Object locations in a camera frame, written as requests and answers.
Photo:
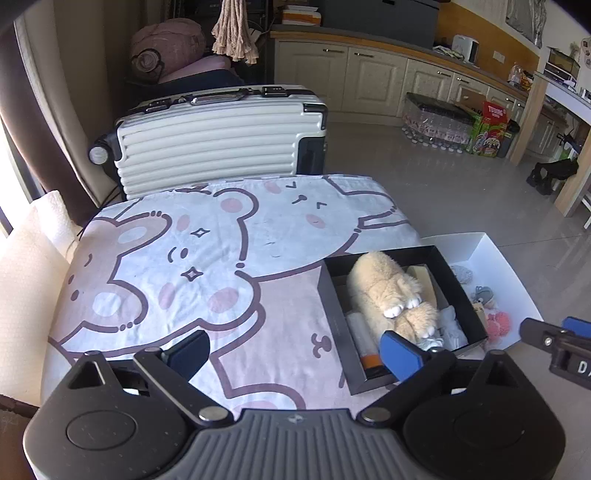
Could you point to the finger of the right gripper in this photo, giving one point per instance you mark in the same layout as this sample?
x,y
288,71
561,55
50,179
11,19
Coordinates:
x,y
551,338
579,327

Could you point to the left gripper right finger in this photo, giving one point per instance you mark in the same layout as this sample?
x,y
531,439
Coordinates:
x,y
420,374

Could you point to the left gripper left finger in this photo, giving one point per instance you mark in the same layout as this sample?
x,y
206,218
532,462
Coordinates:
x,y
169,372

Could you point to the plastic bag roll orange core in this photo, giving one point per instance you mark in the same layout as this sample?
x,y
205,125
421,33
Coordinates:
x,y
366,346

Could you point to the beige plush teddy bear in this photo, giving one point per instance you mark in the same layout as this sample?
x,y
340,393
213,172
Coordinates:
x,y
390,299

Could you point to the pink crochet toy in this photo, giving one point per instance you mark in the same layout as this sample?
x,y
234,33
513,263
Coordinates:
x,y
498,326

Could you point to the white cardboard tray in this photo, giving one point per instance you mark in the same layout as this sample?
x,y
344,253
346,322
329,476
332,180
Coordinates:
x,y
478,252

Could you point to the grey yarn ball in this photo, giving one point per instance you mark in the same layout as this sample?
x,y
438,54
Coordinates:
x,y
463,274

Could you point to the black cardboard box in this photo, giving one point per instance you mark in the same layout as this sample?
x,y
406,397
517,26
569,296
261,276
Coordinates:
x,y
338,304

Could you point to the cartoon bear bed sheet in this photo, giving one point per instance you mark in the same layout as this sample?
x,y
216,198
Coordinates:
x,y
239,260

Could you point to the white paper towel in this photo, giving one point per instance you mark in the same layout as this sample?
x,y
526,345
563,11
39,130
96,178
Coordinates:
x,y
49,216

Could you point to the green red snack box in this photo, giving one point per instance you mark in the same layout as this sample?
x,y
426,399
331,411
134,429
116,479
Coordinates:
x,y
488,130

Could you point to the pack of water bottles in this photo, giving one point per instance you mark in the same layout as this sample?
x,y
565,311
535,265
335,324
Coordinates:
x,y
439,124

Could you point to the white ribbed suitcase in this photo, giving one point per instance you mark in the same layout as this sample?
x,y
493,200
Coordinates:
x,y
218,134

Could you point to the cream kitchen cabinets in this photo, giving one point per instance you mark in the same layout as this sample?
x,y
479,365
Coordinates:
x,y
365,79

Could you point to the brown curtain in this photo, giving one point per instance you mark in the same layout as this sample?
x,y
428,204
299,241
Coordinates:
x,y
32,137

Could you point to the pink bedding bag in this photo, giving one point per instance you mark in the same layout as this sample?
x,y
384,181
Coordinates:
x,y
171,50

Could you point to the beige mop head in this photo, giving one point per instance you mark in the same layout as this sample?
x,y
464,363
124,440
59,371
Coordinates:
x,y
231,33

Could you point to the metal keychain clasp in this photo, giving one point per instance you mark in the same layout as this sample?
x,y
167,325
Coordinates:
x,y
431,342

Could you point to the grey plush keychain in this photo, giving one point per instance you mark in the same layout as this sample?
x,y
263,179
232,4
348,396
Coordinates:
x,y
485,296

